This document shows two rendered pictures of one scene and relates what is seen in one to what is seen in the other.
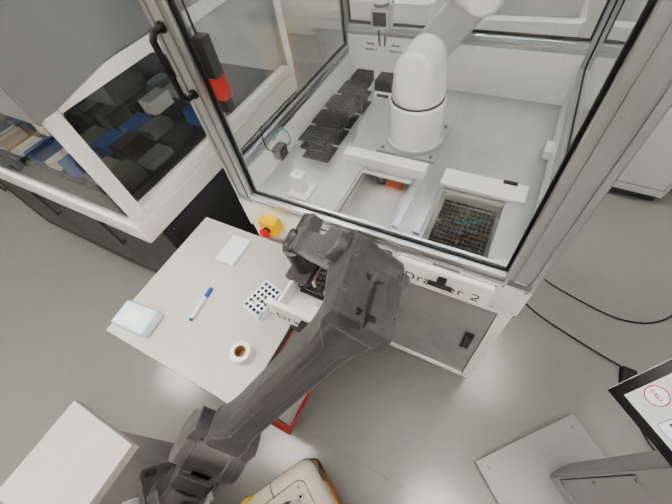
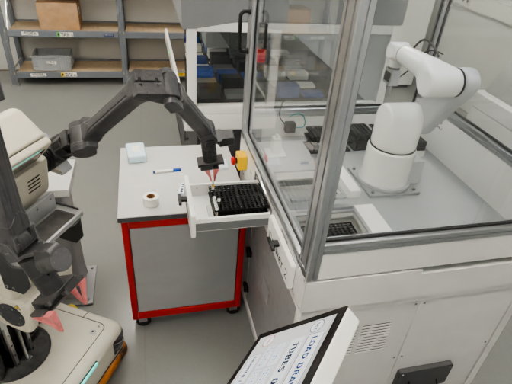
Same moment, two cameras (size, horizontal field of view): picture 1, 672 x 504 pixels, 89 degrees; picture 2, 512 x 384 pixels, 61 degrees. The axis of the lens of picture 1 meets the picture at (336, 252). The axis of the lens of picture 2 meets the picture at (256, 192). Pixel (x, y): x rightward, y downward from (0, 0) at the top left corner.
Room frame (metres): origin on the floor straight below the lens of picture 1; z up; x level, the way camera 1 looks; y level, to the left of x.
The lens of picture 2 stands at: (-0.53, -0.95, 1.93)
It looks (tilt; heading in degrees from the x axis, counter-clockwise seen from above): 34 degrees down; 37
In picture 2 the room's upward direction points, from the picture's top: 5 degrees clockwise
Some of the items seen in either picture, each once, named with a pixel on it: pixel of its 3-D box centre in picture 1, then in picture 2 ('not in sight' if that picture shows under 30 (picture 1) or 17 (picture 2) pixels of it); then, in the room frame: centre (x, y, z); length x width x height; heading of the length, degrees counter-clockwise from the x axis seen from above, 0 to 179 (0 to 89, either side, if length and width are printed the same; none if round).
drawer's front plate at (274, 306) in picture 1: (309, 323); (189, 205); (0.44, 0.12, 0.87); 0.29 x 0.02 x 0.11; 53
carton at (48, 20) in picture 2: not in sight; (59, 13); (1.98, 3.84, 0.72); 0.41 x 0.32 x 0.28; 143
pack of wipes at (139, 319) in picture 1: (137, 318); (136, 152); (0.64, 0.75, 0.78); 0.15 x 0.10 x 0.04; 58
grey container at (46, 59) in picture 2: not in sight; (53, 59); (1.85, 3.92, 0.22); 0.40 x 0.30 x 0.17; 143
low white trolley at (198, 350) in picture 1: (252, 333); (181, 234); (0.68, 0.46, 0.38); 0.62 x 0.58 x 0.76; 53
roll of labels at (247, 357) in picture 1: (242, 353); (151, 200); (0.43, 0.37, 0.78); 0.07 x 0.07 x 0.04
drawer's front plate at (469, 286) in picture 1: (442, 281); (280, 249); (0.49, -0.31, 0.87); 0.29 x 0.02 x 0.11; 53
